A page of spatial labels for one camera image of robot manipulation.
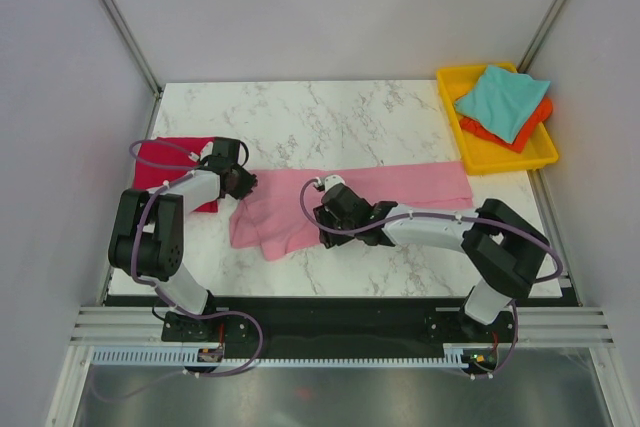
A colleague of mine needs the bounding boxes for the pink t shirt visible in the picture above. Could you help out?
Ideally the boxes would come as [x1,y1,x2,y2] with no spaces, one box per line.
[229,162,473,261]

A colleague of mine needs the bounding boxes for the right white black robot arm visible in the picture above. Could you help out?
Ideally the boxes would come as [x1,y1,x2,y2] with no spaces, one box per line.
[304,176,551,341]

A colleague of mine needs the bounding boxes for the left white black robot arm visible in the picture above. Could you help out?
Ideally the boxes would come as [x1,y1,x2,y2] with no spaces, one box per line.
[108,137,257,340]

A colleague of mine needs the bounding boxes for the folded magenta t shirt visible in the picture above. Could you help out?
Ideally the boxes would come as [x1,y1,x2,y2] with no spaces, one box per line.
[132,137,214,189]

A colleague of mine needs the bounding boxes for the yellow plastic tray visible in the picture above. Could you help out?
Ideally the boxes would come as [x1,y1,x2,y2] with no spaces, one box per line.
[436,64,559,175]

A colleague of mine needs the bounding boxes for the teal folded t shirt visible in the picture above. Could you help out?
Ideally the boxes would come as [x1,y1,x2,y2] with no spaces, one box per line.
[454,65,551,144]

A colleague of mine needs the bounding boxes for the orange folded t shirt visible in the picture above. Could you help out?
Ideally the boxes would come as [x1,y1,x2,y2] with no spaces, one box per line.
[459,96,553,154]

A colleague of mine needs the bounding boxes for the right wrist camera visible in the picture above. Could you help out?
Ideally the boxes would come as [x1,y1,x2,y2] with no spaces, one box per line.
[314,174,345,192]

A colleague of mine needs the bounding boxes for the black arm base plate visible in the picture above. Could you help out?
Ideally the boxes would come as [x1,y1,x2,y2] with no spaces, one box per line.
[161,297,515,357]

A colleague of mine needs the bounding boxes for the white slotted cable duct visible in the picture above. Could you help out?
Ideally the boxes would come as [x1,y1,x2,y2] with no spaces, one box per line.
[91,346,472,368]

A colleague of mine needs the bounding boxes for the aluminium frame rail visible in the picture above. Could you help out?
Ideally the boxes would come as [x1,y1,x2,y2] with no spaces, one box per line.
[70,306,614,348]

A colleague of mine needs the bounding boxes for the left aluminium corner post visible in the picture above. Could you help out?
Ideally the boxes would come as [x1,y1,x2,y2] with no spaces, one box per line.
[98,0,163,99]

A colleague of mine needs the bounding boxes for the aluminium corner post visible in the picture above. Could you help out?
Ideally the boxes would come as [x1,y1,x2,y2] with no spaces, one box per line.
[517,0,570,73]
[98,0,163,99]

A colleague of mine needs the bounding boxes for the right aluminium corner post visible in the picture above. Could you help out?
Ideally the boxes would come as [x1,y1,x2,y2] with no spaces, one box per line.
[517,0,570,73]

